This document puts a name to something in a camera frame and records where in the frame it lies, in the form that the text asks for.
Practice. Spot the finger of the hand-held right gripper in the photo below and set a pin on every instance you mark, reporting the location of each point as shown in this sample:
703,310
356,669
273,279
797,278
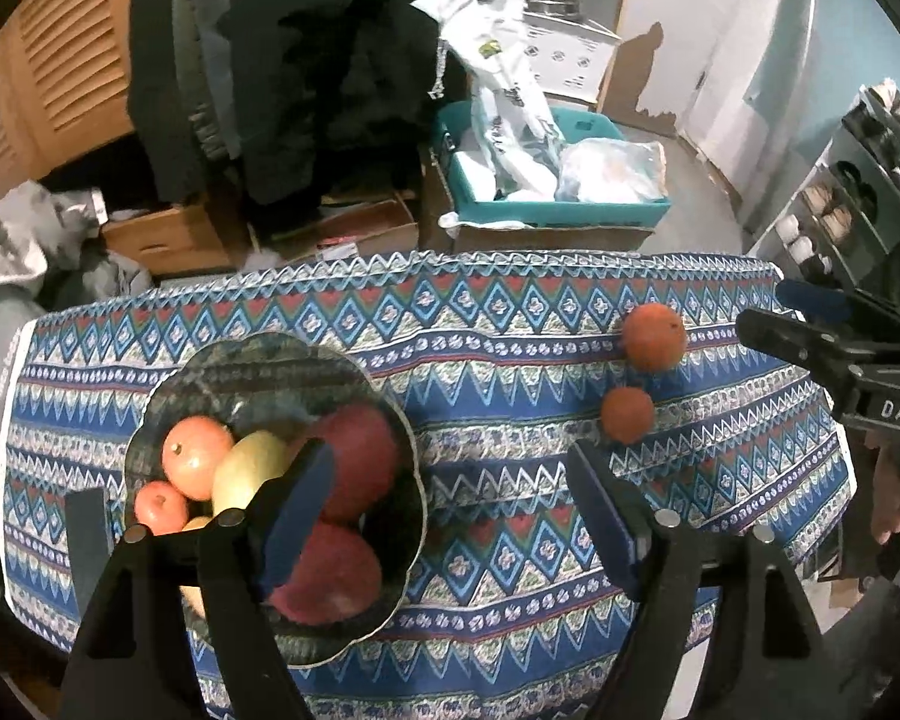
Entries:
787,341
814,298

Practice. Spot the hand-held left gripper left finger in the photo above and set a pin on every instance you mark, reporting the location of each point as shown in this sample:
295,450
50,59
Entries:
300,510

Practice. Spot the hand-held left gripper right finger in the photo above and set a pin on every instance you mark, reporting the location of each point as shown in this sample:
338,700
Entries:
607,517

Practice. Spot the yellow lemon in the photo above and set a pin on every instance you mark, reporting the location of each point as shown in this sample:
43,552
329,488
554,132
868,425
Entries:
251,469

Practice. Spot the small orange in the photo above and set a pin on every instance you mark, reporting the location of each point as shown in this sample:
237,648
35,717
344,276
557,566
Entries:
628,416
159,508

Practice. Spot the yellow red apple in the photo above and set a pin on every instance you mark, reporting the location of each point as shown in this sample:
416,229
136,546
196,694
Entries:
195,523

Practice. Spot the scalloped glass bowl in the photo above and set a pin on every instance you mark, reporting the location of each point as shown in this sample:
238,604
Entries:
270,375

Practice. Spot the person's right hand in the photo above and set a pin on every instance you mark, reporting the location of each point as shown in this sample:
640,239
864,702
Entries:
891,495

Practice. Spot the shoe rack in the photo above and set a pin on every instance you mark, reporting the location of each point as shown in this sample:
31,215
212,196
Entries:
832,195

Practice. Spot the blue patterned tablecloth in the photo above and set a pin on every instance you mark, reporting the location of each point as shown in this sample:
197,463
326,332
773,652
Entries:
495,360

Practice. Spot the black phone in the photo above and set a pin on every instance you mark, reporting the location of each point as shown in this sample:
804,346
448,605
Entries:
86,532

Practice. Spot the clear plastic bag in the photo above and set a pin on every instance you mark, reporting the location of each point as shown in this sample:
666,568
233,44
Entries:
615,169

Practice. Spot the teal plastic bin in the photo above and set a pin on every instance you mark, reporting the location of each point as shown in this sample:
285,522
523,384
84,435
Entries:
570,211

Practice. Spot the white storage box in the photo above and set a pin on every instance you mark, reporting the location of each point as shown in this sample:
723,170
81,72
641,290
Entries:
570,60

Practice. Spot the grey hoodie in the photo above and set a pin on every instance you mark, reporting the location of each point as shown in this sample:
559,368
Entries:
7,300

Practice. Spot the white plastic bag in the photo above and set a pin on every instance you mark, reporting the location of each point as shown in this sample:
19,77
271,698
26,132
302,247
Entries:
502,90

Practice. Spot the metal pot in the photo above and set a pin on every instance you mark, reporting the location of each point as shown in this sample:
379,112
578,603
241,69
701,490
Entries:
555,1

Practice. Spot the dark hanging coats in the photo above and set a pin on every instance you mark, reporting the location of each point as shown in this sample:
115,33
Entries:
307,52

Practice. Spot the wooden louvered door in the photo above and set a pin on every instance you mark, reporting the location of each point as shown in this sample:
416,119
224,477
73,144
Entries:
52,75

